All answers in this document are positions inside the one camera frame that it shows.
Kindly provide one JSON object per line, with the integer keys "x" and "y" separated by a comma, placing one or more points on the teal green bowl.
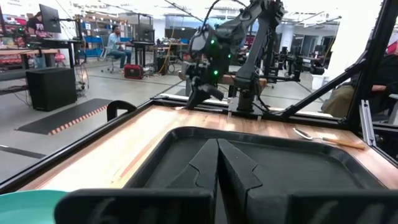
{"x": 25, "y": 208}

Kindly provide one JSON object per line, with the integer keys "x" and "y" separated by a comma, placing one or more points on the blue storage bins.
{"x": 93, "y": 46}

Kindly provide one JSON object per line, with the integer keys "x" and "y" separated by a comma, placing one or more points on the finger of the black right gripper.
{"x": 195, "y": 96}
{"x": 214, "y": 92}

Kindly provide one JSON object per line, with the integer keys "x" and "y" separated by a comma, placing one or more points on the black box cabinet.
{"x": 51, "y": 88}

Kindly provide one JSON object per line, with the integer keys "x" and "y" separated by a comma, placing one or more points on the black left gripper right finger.
{"x": 236, "y": 177}

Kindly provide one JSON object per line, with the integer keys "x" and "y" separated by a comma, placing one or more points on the black computer monitor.
{"x": 145, "y": 32}

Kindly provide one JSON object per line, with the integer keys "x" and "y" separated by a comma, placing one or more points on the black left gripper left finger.
{"x": 202, "y": 174}

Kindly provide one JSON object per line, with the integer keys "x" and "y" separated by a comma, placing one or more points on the red black bag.
{"x": 133, "y": 71}

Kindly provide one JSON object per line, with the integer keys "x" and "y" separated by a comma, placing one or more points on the black monitor on arm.
{"x": 49, "y": 18}

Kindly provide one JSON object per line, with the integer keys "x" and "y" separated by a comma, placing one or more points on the wooden workbench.
{"x": 18, "y": 52}

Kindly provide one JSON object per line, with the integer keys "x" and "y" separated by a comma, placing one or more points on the person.
{"x": 34, "y": 25}
{"x": 339, "y": 99}
{"x": 113, "y": 43}

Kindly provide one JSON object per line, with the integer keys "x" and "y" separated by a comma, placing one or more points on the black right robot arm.
{"x": 258, "y": 46}

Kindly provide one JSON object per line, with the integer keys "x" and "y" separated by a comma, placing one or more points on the office chair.
{"x": 109, "y": 60}

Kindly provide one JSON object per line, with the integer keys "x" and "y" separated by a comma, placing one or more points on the silver aluminium bracket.
{"x": 367, "y": 121}

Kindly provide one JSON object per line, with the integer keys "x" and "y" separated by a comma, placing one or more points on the black plastic serving tray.
{"x": 295, "y": 168}

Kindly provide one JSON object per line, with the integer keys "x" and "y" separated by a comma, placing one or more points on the black orange-edged floor mat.
{"x": 65, "y": 116}

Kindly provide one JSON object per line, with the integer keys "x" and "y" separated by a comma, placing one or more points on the black metal table frame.
{"x": 373, "y": 46}

